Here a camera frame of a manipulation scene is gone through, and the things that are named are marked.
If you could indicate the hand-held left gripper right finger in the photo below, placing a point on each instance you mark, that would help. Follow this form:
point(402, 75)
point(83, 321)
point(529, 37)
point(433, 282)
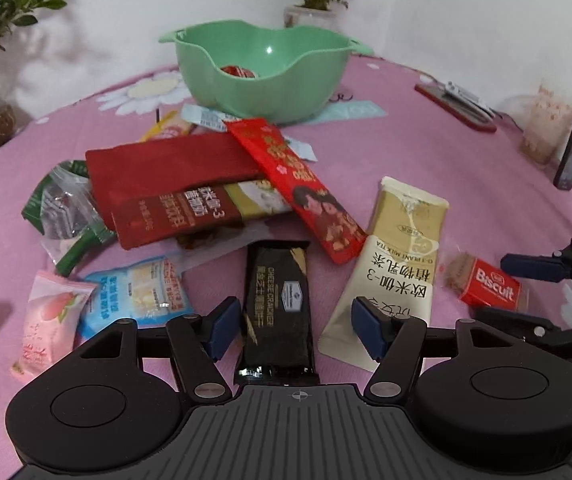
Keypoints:
point(366, 325)

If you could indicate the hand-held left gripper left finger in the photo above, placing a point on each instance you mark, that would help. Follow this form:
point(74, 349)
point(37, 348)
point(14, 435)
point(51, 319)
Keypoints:
point(223, 327)

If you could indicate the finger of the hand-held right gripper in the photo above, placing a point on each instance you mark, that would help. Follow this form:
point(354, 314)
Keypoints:
point(511, 322)
point(526, 265)

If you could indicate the red biscuit packet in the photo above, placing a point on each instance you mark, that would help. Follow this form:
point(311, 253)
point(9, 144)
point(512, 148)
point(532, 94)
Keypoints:
point(491, 285)

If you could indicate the black cracker packet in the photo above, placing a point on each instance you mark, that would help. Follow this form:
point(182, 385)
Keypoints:
point(276, 310)

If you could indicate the dark red and cream sachet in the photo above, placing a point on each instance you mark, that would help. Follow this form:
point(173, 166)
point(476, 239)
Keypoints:
point(176, 215)

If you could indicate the long red printed packet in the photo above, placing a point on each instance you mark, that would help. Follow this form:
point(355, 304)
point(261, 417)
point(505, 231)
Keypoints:
point(296, 180)

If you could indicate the pink peach candy packet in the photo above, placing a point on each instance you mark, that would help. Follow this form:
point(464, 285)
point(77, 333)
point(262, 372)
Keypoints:
point(46, 320)

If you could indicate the green plastic bowl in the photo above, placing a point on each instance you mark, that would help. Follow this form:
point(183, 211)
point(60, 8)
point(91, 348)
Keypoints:
point(246, 95)

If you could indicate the clear dried fruit packet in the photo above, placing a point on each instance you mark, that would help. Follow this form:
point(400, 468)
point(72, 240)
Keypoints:
point(206, 242)

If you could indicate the blue and white snack packet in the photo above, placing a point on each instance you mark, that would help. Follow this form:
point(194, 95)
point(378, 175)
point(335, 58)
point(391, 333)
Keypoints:
point(126, 290)

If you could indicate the cream floral container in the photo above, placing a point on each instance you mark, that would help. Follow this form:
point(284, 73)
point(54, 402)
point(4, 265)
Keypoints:
point(546, 120)

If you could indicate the pink floral tablecloth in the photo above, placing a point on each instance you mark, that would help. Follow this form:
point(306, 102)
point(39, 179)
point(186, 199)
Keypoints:
point(416, 160)

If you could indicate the large dark red pouch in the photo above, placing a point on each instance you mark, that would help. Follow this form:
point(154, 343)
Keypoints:
point(166, 165)

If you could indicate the red phone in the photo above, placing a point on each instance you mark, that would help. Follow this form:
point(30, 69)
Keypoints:
point(446, 105)

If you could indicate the small white device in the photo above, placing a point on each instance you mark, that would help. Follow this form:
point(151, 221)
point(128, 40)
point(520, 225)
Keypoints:
point(466, 96)

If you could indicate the green and clear snack packet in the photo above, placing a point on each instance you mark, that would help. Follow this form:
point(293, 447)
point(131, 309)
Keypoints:
point(61, 210)

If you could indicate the yellow stick packet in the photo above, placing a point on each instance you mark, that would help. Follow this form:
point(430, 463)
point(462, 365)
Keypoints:
point(163, 127)

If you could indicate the light blue stick sachet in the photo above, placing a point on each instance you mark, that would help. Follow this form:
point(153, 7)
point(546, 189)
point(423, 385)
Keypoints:
point(206, 117)

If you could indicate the round red snack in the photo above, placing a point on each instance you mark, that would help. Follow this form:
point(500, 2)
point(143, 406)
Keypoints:
point(236, 71)

